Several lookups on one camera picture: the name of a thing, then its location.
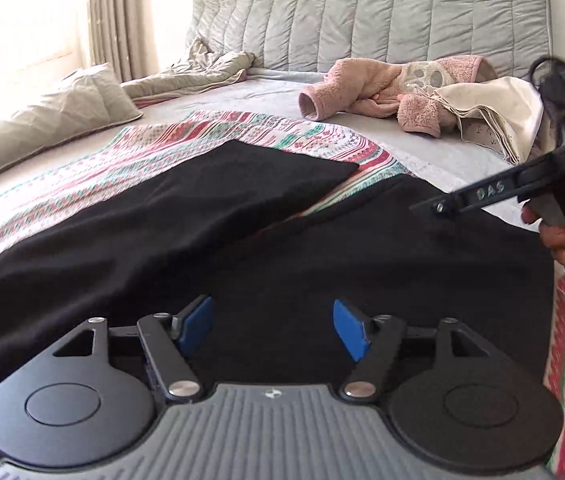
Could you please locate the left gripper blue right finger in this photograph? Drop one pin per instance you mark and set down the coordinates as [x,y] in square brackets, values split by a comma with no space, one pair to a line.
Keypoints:
[373,344]

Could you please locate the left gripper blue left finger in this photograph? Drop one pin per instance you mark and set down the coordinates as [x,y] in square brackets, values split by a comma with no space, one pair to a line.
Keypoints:
[168,341]

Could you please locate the black pants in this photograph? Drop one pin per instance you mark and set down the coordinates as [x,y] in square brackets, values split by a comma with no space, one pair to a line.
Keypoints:
[235,224]

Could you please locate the cream cloth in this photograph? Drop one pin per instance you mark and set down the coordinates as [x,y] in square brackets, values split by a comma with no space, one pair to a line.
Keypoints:
[505,115]

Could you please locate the patterned handmade bedspread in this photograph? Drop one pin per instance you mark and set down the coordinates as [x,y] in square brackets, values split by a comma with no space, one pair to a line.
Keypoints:
[139,154]

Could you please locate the pink fleece garment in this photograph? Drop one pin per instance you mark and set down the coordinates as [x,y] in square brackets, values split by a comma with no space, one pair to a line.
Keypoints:
[376,89]

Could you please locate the grey pillow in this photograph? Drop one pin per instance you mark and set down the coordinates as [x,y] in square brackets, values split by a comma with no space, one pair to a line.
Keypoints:
[87,101]

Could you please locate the beige curtain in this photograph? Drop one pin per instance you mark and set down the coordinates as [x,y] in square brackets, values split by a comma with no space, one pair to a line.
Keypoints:
[120,33]

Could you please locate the grey quilted headboard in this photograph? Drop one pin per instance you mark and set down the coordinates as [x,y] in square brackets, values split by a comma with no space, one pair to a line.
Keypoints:
[310,35]

